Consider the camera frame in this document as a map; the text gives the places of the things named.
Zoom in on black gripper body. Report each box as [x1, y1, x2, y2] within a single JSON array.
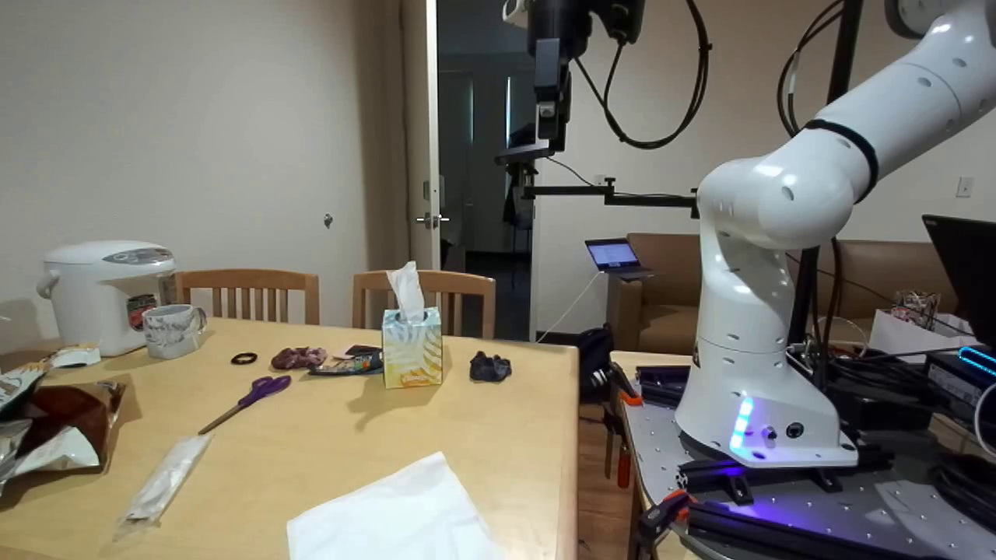
[[526, 0, 597, 67]]

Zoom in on pastel patterned tissue box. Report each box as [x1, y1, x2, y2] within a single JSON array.
[[380, 304, 448, 393]]

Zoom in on small blue screen tablet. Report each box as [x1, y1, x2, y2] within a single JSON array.
[[583, 237, 654, 283]]

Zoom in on wooden chair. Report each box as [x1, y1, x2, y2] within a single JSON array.
[[347, 266, 500, 341], [167, 266, 324, 325]]

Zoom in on brown sofa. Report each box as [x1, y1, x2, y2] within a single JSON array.
[[606, 230, 961, 354]]

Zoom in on black scrunchie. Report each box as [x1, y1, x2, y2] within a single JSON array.
[[467, 347, 517, 384]]

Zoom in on black plastic tray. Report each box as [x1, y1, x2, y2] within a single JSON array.
[[630, 364, 698, 411]]

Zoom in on orange black clamp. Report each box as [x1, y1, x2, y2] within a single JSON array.
[[602, 359, 646, 492], [633, 489, 698, 540]]

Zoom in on dark teal wrapper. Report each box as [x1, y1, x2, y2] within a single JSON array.
[[307, 351, 384, 378]]

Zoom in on maroon scrunchie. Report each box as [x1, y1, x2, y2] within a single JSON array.
[[268, 345, 330, 374]]

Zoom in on white papers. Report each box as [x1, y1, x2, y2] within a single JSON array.
[[864, 304, 979, 368]]

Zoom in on black monitor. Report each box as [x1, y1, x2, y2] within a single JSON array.
[[917, 210, 996, 351]]

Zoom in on white folded napkin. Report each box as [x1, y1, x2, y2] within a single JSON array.
[[283, 449, 507, 560]]

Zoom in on white electric water boiler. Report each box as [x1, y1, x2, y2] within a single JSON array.
[[38, 239, 179, 358]]

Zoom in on clear plastic utensil packet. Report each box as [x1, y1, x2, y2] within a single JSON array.
[[120, 430, 213, 526]]

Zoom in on small white wrapper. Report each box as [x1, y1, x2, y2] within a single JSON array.
[[43, 345, 106, 374]]

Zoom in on silver foil snack bag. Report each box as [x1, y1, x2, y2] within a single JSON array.
[[0, 359, 49, 413]]

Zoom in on crumpled silver white bag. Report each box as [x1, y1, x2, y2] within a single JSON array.
[[0, 418, 106, 492]]

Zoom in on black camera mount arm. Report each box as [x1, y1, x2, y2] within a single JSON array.
[[519, 173, 703, 219]]

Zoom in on purple handled scissors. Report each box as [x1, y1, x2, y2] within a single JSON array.
[[195, 374, 294, 439]]

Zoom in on grey metal base plate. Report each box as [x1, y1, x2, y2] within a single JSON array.
[[619, 351, 996, 560]]

